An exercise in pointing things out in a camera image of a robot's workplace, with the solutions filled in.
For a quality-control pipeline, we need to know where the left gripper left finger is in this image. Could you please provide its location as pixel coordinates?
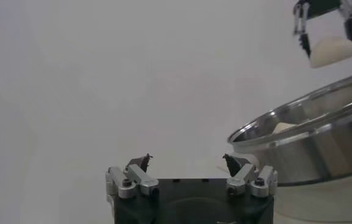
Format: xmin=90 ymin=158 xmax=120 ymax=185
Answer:
xmin=105 ymin=153 xmax=160 ymax=200

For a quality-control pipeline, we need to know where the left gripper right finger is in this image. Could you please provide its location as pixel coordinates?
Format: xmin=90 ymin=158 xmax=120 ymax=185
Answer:
xmin=222 ymin=153 xmax=278 ymax=199

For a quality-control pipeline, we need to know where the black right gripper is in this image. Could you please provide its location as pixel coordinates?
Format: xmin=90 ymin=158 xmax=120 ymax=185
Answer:
xmin=292 ymin=0 xmax=352 ymax=59

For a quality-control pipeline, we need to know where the white steamed baozi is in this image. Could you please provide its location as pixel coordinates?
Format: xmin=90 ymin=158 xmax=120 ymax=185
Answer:
xmin=272 ymin=122 xmax=299 ymax=135
xmin=309 ymin=36 xmax=352 ymax=69

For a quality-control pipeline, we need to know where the steel steamer basket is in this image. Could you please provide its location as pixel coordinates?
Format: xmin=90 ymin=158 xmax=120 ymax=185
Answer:
xmin=227 ymin=69 xmax=352 ymax=187

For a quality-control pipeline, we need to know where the cream electric cooker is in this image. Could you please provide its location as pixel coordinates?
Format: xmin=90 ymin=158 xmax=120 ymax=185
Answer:
xmin=236 ymin=153 xmax=352 ymax=223

